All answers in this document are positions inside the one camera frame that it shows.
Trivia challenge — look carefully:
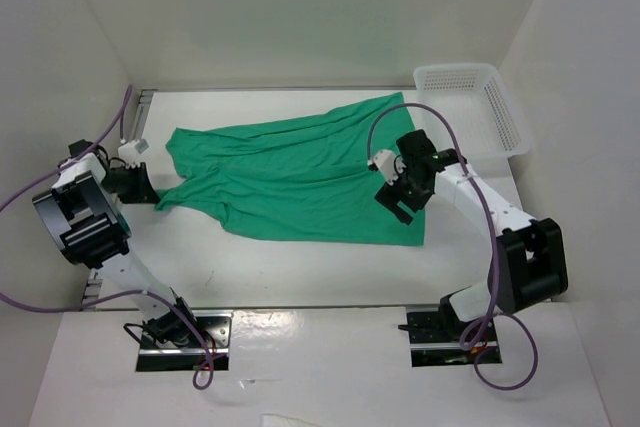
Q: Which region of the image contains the green tank top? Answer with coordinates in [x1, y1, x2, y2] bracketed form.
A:
[156, 92, 425, 247]

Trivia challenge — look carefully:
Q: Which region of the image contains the aluminium table edge rail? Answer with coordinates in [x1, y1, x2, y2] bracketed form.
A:
[82, 89, 157, 302]

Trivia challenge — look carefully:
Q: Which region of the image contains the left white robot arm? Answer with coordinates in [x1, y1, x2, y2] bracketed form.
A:
[32, 139, 199, 348]

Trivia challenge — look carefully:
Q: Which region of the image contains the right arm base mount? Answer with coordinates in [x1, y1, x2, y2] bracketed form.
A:
[397, 305, 502, 368]

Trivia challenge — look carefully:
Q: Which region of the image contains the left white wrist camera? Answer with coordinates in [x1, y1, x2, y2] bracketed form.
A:
[117, 138, 149, 167]

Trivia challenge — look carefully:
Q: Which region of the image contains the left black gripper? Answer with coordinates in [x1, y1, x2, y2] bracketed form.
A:
[100, 162, 160, 204]

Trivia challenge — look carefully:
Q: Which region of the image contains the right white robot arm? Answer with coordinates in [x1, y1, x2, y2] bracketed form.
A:
[368, 130, 568, 340]

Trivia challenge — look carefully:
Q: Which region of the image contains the white plastic mesh basket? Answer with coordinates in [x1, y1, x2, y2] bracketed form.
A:
[413, 63, 532, 161]

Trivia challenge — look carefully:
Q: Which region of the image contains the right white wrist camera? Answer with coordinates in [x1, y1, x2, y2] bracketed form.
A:
[368, 149, 406, 185]

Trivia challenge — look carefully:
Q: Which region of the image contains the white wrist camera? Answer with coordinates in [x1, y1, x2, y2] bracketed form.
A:
[368, 149, 406, 185]
[117, 138, 149, 167]

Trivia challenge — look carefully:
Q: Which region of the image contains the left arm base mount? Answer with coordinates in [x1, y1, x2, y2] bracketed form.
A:
[123, 310, 235, 373]

